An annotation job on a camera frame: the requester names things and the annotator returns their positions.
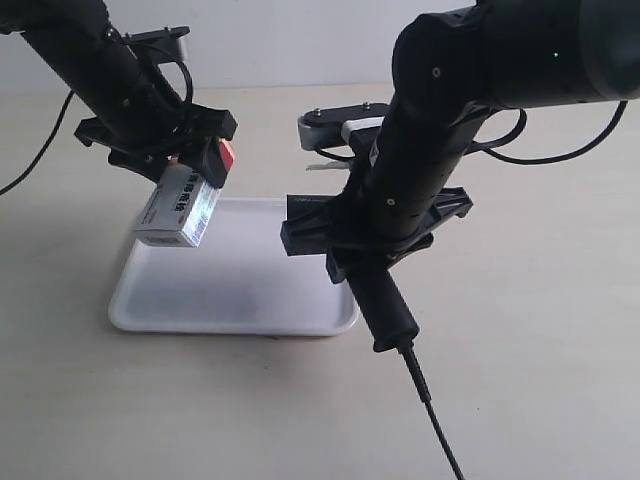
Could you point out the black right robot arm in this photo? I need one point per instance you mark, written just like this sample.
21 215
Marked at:
451 71

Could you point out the black handheld barcode scanner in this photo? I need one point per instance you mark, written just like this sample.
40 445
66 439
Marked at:
383 308

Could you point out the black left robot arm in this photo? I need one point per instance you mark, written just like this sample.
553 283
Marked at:
138 88

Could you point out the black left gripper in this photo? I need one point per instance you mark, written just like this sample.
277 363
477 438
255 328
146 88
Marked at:
142 140

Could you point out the white square plastic tray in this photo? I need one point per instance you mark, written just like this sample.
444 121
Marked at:
238 281

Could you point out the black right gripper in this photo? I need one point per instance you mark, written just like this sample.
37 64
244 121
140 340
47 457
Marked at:
335 227

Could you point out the white red medicine box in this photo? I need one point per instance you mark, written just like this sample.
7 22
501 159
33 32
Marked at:
178 210

